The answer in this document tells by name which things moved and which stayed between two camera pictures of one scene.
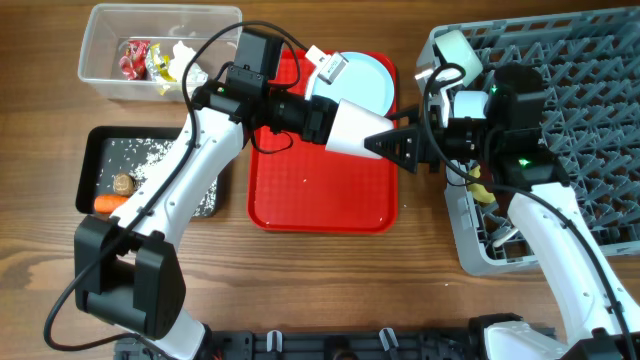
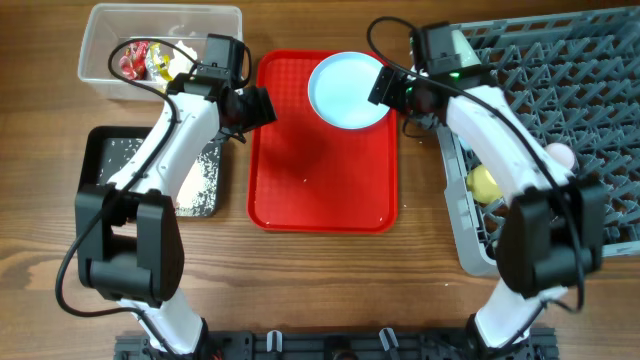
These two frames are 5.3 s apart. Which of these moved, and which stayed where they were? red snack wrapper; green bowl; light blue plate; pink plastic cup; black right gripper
Moved: pink plastic cup; black right gripper
Stayed: green bowl; light blue plate; red snack wrapper
